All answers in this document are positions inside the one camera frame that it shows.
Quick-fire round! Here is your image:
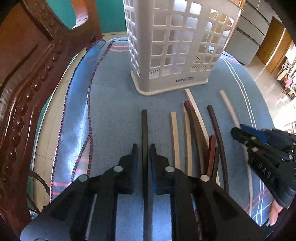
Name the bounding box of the dark brown textured chopstick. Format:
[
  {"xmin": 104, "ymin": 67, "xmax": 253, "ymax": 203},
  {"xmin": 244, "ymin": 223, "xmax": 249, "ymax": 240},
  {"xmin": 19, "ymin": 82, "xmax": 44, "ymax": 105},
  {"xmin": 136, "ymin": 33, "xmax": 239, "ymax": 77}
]
[{"xmin": 207, "ymin": 105, "xmax": 229, "ymax": 194}]

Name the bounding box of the white round chopstick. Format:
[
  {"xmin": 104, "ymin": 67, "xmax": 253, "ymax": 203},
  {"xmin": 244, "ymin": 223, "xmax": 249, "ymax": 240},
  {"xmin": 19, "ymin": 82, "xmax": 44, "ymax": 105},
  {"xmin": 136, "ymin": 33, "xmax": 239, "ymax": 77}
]
[{"xmin": 219, "ymin": 90, "xmax": 253, "ymax": 217}]

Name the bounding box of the black chopstick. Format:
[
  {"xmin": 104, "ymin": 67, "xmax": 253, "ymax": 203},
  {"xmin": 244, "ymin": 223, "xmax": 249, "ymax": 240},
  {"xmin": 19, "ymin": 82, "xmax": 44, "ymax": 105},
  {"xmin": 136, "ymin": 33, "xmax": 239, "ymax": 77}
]
[{"xmin": 141, "ymin": 109, "xmax": 149, "ymax": 240}]

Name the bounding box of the red brown chopstick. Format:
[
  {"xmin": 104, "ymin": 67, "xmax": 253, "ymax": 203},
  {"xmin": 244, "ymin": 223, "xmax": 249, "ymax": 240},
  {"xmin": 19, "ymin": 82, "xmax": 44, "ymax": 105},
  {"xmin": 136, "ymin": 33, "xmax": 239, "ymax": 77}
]
[{"xmin": 207, "ymin": 135, "xmax": 216, "ymax": 177}]

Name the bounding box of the right hand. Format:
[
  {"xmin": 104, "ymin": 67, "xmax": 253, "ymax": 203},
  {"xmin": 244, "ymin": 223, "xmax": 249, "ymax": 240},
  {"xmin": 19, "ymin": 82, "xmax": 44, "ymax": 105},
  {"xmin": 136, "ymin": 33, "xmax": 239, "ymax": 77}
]
[{"xmin": 268, "ymin": 199, "xmax": 283, "ymax": 226}]

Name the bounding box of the tan chopstick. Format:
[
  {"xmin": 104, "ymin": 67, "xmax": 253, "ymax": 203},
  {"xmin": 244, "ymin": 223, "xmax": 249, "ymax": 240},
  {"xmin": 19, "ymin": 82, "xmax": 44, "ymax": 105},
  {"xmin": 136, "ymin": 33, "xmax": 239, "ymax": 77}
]
[{"xmin": 183, "ymin": 107, "xmax": 192, "ymax": 176}]

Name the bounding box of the beige chopstick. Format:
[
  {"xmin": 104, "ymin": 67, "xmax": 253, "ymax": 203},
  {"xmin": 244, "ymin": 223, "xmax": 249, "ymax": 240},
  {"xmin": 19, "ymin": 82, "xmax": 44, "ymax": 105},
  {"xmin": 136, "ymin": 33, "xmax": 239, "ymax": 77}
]
[{"xmin": 170, "ymin": 111, "xmax": 180, "ymax": 169}]

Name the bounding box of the blue towel cloth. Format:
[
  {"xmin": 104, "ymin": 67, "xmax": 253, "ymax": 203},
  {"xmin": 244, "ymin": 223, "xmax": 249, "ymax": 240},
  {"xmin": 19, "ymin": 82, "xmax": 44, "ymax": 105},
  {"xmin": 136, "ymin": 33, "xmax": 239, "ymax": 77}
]
[{"xmin": 42, "ymin": 38, "xmax": 273, "ymax": 240}]

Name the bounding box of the wooden door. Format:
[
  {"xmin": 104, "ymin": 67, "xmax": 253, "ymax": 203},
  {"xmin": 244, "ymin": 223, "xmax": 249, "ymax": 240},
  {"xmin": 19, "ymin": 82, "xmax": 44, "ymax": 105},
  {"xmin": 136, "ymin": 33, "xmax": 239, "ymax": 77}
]
[{"xmin": 256, "ymin": 17, "xmax": 292, "ymax": 74}]

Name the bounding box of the grey refrigerator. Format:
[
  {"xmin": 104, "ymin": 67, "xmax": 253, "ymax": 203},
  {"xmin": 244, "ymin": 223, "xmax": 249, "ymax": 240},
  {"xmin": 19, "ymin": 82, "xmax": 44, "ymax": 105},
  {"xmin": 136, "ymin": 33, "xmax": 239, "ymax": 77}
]
[{"xmin": 226, "ymin": 1, "xmax": 278, "ymax": 66}]

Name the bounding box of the white plastic utensil basket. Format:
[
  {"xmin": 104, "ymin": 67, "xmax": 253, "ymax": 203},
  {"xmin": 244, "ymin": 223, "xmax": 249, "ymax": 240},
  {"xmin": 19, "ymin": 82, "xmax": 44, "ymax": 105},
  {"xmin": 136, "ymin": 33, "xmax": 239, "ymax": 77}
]
[{"xmin": 123, "ymin": 0, "xmax": 243, "ymax": 95}]

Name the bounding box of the dark wooden chair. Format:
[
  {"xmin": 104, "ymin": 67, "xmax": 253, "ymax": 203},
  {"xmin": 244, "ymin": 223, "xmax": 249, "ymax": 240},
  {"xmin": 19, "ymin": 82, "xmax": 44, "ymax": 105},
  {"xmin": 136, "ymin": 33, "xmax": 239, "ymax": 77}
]
[{"xmin": 1, "ymin": 1, "xmax": 102, "ymax": 237}]

